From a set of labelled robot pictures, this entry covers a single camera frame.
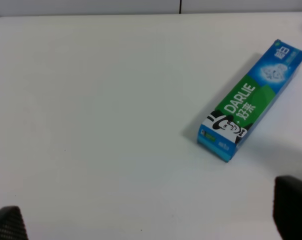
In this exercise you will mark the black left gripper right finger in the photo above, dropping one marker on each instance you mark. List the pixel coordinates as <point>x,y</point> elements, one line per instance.
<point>287,207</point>

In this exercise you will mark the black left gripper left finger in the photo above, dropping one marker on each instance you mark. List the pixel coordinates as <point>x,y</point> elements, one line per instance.
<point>12,226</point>

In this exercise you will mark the Darlie toothpaste box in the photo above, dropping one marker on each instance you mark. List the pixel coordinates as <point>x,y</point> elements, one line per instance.
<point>231,122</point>

